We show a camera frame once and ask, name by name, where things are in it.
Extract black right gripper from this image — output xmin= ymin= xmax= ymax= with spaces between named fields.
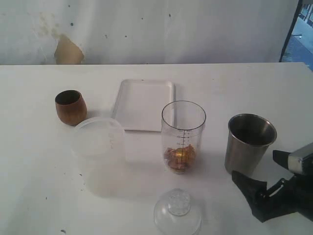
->
xmin=231 ymin=150 xmax=313 ymax=222

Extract stainless steel tumbler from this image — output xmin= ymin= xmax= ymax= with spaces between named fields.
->
xmin=224 ymin=114 xmax=277 ymax=176

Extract wooden block pieces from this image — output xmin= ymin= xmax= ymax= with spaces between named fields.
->
xmin=164 ymin=144 xmax=196 ymax=172

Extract clear dome shaker lid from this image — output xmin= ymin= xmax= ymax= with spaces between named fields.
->
xmin=154 ymin=188 xmax=202 ymax=235

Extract brown wooden cup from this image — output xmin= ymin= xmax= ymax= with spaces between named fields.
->
xmin=55 ymin=90 xmax=87 ymax=126

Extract clear graduated shaker cup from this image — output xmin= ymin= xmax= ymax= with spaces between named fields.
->
xmin=161 ymin=100 xmax=206 ymax=174

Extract white rectangular tray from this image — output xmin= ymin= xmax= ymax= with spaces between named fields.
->
xmin=112 ymin=79 xmax=176 ymax=132

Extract translucent plastic lidded container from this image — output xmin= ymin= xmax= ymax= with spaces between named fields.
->
xmin=70 ymin=117 xmax=126 ymax=197

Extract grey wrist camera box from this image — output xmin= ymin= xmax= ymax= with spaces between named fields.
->
xmin=288 ymin=143 xmax=313 ymax=175

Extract dark window frame post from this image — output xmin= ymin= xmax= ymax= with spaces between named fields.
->
xmin=279 ymin=0 xmax=303 ymax=62

